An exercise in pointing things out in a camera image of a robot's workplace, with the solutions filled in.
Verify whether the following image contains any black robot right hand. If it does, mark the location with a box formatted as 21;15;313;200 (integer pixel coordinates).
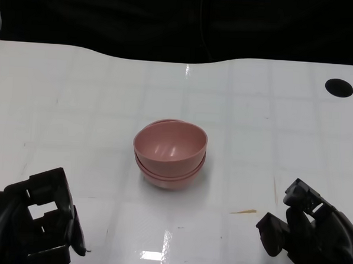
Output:
254;175;353;264

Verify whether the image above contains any pink plastic bowl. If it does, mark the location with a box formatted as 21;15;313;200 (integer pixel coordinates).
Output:
136;161;206;194
133;149;208;182
132;117;210;173

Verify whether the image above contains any small orange sliver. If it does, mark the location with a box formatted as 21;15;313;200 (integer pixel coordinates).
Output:
229;208;258;216

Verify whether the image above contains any round black table grommet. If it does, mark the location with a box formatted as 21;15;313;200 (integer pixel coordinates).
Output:
324;77;353;99

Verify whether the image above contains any black backdrop curtain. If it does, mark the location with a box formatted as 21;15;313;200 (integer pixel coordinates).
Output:
0;0;353;71

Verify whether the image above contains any thin black hanging cable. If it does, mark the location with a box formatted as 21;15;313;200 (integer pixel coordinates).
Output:
197;0;216;59

